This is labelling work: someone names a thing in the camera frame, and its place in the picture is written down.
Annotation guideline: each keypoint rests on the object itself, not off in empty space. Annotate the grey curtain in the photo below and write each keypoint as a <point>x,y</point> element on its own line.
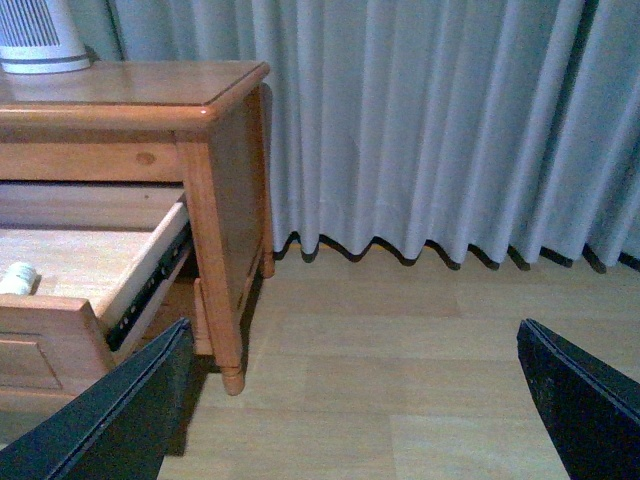
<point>509,127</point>

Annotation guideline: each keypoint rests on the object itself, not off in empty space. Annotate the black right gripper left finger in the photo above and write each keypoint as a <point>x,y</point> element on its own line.
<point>119,428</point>

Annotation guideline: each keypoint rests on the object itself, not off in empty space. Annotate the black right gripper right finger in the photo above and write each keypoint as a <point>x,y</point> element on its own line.
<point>590,410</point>

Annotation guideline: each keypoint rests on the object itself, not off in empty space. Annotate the white medicine bottle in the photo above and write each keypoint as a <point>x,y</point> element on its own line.
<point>19,278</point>

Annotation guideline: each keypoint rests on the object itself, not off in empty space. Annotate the wooden nightstand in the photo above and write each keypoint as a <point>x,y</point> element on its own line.
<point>198,126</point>

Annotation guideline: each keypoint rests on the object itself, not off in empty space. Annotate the wooden drawer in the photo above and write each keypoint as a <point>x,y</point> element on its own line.
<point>104,257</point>

